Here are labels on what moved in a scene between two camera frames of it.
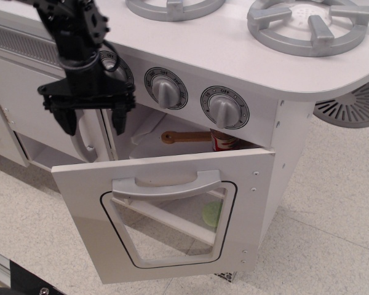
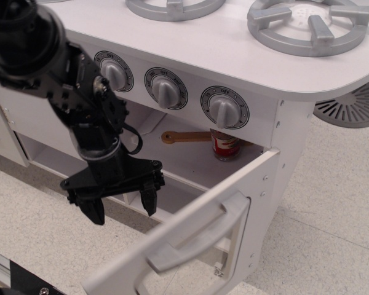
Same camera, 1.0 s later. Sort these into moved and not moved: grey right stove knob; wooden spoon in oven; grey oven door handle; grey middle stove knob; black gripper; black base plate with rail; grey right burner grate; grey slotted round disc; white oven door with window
Moved: black gripper; white oven door with window; grey oven door handle
Not moved: grey middle stove knob; black base plate with rail; wooden spoon in oven; grey slotted round disc; grey right stove knob; grey right burner grate
